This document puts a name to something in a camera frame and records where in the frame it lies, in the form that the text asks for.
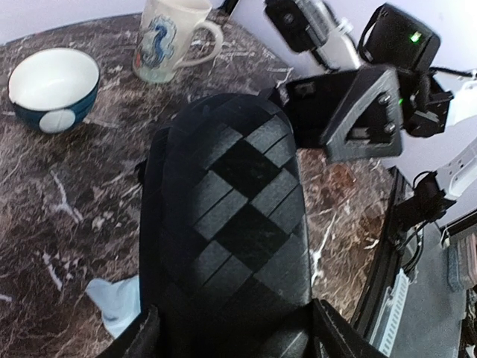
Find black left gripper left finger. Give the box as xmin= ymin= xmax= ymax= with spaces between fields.
xmin=97 ymin=305 xmax=161 ymax=358

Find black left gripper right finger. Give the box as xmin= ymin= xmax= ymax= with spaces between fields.
xmin=312 ymin=298 xmax=385 ymax=358

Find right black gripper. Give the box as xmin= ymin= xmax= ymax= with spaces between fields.
xmin=275 ymin=65 xmax=402 ymax=162

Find light blue cloth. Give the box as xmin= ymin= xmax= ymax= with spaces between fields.
xmin=86 ymin=275 xmax=141 ymax=339

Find black checkered glasses case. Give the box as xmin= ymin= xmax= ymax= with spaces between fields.
xmin=139 ymin=93 xmax=312 ymax=357

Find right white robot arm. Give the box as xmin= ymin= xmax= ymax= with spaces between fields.
xmin=265 ymin=1 xmax=476 ymax=357

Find white seahorse mug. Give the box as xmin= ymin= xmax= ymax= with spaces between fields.
xmin=132 ymin=0 xmax=224 ymax=84

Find white and navy bowl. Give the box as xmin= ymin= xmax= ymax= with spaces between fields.
xmin=7 ymin=48 xmax=100 ymax=134

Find white slotted cable duct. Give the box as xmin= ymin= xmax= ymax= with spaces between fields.
xmin=369 ymin=268 xmax=410 ymax=357

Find black front rail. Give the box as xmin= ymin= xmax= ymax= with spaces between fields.
xmin=351 ymin=166 xmax=415 ymax=339

